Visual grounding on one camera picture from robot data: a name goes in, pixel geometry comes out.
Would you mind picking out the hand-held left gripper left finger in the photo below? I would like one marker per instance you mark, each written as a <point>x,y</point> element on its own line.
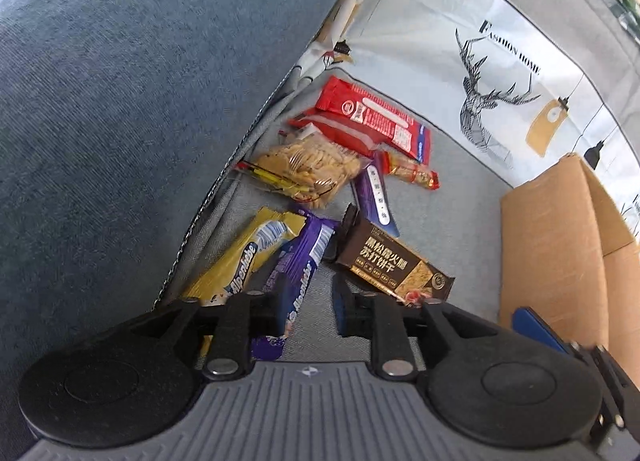
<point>280,313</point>

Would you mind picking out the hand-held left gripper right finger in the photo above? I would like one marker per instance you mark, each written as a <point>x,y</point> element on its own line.
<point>341,306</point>

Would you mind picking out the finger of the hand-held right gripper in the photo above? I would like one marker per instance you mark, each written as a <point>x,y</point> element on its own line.
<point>537,328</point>

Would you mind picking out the purple candy packet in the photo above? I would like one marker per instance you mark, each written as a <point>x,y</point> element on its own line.
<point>305,261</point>

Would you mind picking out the brown cracker packet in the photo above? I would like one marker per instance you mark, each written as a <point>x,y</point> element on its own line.
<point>385,261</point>

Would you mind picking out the cardboard box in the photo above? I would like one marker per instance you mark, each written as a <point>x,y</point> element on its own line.
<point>545,241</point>

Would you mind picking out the clear bag of crackers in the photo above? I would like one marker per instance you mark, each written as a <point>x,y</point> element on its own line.
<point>305,166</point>

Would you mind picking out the yellow candy packet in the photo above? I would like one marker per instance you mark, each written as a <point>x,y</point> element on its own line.
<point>235,261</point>

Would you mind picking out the dark blue snack packet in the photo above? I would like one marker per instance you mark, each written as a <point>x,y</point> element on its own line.
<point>375,196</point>

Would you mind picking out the orange snack bar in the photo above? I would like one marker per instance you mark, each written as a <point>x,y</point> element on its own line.
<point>410,172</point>

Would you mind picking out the grey sofa seat cushion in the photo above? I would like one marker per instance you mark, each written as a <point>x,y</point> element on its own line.
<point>450,181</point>

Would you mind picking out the red packet with clear window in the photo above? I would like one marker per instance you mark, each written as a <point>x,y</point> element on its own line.
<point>345,133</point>

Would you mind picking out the long red snack packet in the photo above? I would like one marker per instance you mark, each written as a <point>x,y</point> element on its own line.
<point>370,113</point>

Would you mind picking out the blue sofa backrest cushion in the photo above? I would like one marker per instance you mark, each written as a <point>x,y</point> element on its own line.
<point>125,116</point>

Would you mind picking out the deer print pillow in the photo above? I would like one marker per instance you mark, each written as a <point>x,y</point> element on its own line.
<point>425,16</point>

